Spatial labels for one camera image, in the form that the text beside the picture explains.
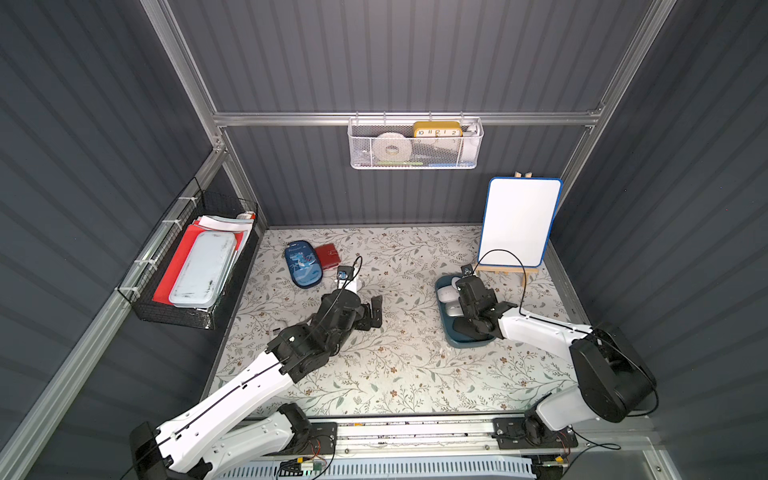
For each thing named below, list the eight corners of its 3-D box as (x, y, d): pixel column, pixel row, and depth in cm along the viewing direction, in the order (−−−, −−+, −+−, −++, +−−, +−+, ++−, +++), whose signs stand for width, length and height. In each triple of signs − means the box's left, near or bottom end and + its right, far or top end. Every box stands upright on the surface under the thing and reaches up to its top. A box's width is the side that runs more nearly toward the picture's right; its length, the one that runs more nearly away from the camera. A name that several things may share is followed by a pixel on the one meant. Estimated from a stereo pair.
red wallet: (324, 272, 109) (323, 266, 106) (316, 252, 115) (314, 246, 112) (343, 265, 111) (341, 259, 108) (333, 246, 117) (332, 240, 114)
